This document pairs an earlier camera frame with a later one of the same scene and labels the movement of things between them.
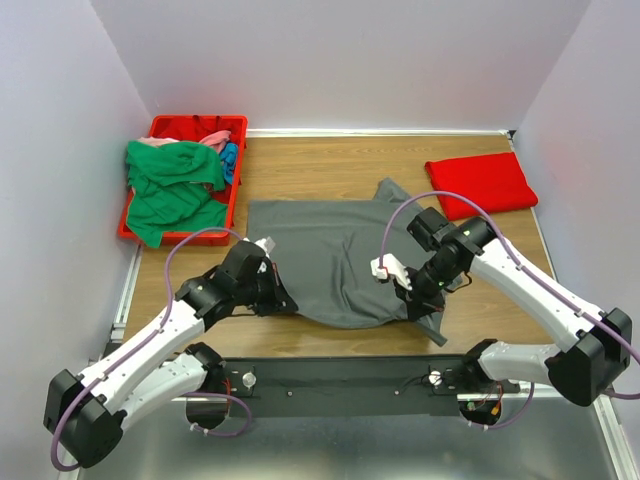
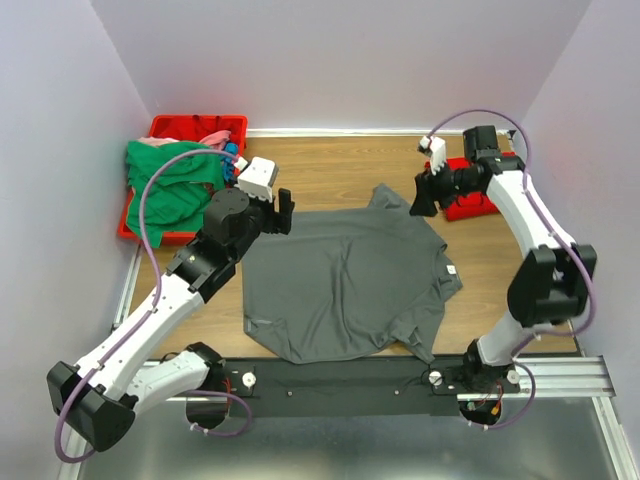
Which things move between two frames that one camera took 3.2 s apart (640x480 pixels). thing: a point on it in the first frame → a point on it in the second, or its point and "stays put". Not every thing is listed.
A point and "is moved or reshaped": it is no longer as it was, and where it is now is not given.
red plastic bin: (196, 129) stays put
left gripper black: (280, 301) → (279, 223)
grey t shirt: (323, 251) is moved or reshaped
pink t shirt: (213, 139) stays put
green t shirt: (170, 185) stays put
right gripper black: (419, 303) → (428, 191)
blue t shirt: (229, 156) stays put
